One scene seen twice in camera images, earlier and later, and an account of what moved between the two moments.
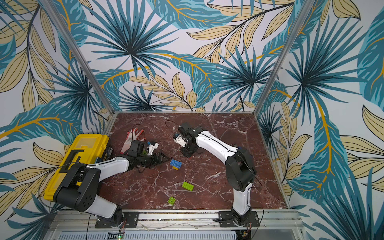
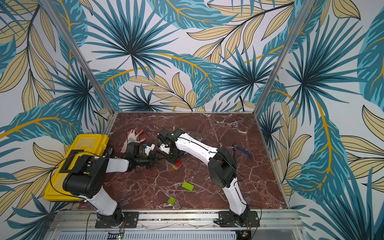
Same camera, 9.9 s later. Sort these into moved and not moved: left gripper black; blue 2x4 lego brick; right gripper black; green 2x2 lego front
Moved: right gripper black
Not moved: green 2x2 lego front; blue 2x4 lego brick; left gripper black
